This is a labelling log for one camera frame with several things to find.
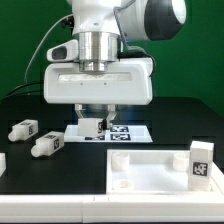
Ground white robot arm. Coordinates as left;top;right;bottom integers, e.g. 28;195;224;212
44;0;186;137

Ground white square table top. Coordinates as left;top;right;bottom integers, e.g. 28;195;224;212
106;149;224;196

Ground white left fence block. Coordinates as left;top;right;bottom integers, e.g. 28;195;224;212
0;153;6;177

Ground white marker base plate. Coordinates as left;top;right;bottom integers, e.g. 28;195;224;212
64;125;152;143

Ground black cables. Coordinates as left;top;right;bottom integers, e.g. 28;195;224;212
0;81;46;103

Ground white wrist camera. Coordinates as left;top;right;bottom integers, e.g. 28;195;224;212
46;39;79;63

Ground white front fence rail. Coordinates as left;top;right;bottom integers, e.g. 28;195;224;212
0;193;224;223

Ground grey cable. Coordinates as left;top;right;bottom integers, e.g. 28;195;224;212
23;13;74;84

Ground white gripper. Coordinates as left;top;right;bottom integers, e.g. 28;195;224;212
44;58;153;130

